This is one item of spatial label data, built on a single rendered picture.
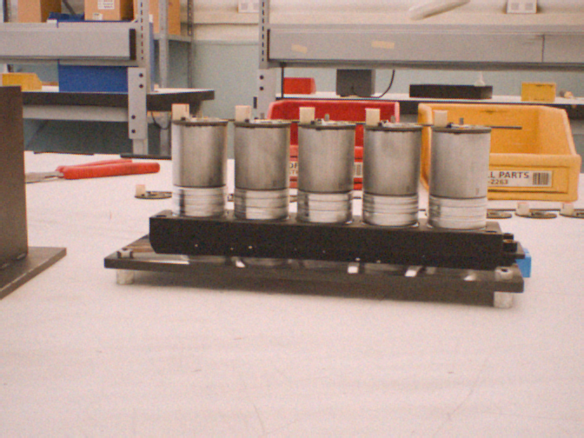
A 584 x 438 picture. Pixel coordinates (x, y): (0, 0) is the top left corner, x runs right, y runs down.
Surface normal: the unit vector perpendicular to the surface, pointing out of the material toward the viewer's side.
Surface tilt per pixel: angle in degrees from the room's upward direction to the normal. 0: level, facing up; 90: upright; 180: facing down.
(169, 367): 0
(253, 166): 90
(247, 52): 90
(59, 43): 90
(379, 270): 0
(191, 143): 90
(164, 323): 0
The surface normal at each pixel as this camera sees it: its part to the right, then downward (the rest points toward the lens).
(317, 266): 0.01, -0.98
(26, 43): -0.22, 0.17
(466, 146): 0.04, 0.18
